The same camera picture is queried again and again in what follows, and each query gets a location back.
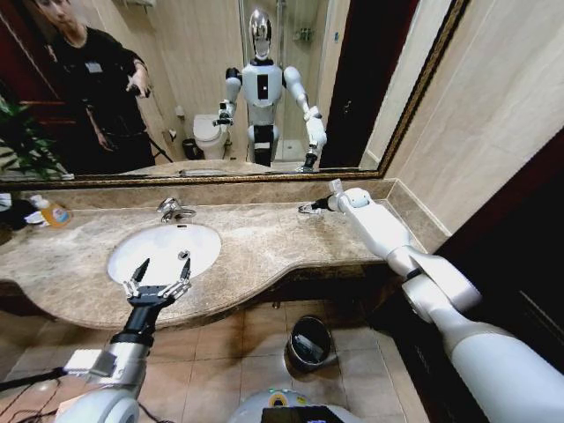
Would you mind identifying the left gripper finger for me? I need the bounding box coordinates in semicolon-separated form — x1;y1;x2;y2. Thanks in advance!
122;258;151;301
164;257;192;301

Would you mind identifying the white oval sink basin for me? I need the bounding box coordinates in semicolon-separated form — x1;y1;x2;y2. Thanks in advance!
106;222;223;286

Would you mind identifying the chrome sink faucet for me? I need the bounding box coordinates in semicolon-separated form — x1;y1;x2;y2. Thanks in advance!
156;197;198;224

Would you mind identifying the round dark trash bin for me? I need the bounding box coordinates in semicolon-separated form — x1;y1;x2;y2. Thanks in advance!
286;314;333;376

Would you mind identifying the orange soap bottle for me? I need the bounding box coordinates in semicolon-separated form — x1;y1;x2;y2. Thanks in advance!
29;195;72;229

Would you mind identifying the black bag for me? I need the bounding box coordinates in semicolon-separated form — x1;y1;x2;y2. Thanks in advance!
0;197;45;233

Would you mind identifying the white robot front shell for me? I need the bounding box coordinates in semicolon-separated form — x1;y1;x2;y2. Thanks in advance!
226;387;367;423

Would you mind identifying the green leafy plant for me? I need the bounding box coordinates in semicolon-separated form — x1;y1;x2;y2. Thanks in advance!
0;97;74;182

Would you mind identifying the dark wooden door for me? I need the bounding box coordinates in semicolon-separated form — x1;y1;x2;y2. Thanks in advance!
434;127;564;353

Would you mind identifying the black cable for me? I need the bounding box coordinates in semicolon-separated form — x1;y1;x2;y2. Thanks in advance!
0;367;68;394

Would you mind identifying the gold framed wall mirror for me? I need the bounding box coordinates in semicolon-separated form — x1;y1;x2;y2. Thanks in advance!
0;0;471;191

